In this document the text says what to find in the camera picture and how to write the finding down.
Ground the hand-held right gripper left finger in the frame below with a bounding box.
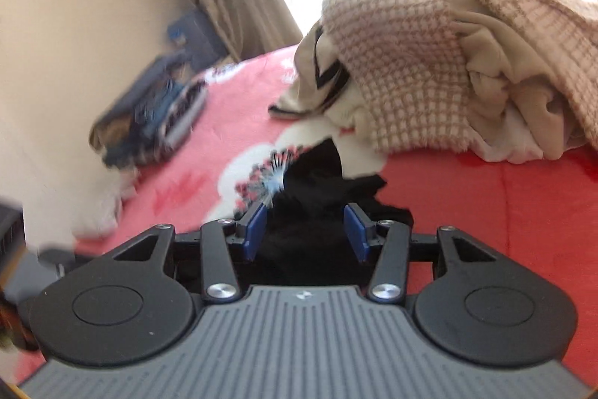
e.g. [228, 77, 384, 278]
[113, 202, 270, 303]

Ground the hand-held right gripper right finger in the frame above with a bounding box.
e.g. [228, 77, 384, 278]
[344, 203, 498, 303]

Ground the stack of folded clothes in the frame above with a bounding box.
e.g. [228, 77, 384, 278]
[89, 53, 209, 169]

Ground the white folded cloth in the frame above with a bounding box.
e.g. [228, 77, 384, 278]
[28, 168, 137, 242]

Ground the red floral blanket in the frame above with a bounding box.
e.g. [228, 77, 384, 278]
[14, 46, 598, 383]

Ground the beige garment with black trim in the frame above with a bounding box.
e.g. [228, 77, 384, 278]
[268, 20, 361, 120]

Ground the pink checked knit sweater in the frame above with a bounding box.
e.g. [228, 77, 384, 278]
[322, 0, 598, 157]

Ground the blue box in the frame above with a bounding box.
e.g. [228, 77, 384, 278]
[166, 9, 231, 73]

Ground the cream garment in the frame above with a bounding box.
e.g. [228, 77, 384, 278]
[451, 0, 590, 162]

